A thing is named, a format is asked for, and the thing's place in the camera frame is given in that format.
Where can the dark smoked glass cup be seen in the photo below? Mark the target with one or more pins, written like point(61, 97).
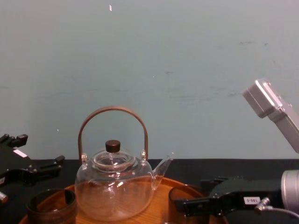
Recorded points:
point(174, 192)
point(52, 213)

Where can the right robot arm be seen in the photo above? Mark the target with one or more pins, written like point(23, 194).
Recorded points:
point(268, 102)

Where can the glass teapot lid, dark knob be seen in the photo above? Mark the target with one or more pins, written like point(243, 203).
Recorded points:
point(112, 145)

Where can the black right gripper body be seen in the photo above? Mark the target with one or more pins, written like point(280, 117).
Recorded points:
point(252, 190)

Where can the round wooden tray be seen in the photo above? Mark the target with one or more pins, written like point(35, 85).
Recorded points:
point(163, 203)

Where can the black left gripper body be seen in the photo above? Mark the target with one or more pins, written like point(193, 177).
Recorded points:
point(10, 161)

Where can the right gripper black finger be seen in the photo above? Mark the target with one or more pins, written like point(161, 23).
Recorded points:
point(201, 205)
point(211, 185)

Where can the black table cloth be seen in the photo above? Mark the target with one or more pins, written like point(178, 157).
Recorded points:
point(240, 168)

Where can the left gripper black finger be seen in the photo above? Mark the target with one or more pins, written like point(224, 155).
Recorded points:
point(44, 169)
point(17, 140)

